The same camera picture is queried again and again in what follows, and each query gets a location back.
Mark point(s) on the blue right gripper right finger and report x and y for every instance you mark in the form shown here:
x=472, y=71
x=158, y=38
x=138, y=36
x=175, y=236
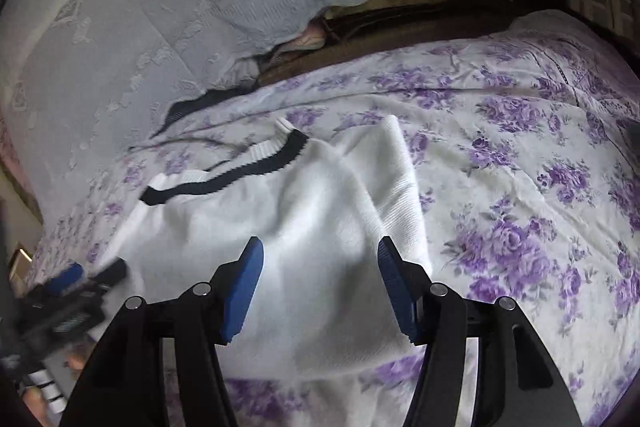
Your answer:
x=395, y=274

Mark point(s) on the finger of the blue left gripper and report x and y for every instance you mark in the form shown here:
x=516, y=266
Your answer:
x=67, y=278
x=115, y=273

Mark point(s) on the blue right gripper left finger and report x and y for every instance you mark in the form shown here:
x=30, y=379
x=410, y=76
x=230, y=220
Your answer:
x=237, y=283

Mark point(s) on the white knit sweater black trim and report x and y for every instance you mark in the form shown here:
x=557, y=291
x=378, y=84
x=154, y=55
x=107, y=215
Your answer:
x=320, y=208

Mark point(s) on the purple floral bed sheet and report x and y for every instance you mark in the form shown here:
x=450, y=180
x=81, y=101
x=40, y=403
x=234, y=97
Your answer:
x=526, y=150

